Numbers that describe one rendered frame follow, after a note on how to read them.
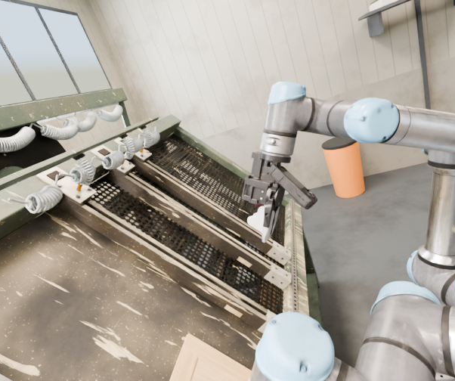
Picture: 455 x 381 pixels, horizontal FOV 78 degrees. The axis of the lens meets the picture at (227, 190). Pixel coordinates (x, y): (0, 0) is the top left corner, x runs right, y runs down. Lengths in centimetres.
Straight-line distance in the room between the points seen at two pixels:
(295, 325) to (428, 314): 16
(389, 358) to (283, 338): 12
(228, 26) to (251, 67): 61
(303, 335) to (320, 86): 414
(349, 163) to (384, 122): 345
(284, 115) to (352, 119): 14
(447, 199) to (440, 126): 34
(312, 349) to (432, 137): 46
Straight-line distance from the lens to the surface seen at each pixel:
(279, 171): 63
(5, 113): 173
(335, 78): 439
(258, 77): 437
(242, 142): 454
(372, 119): 54
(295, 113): 62
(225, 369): 114
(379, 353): 39
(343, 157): 395
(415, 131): 62
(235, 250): 147
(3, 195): 118
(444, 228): 99
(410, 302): 44
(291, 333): 34
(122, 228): 121
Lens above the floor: 193
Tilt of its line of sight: 19 degrees down
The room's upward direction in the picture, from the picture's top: 21 degrees counter-clockwise
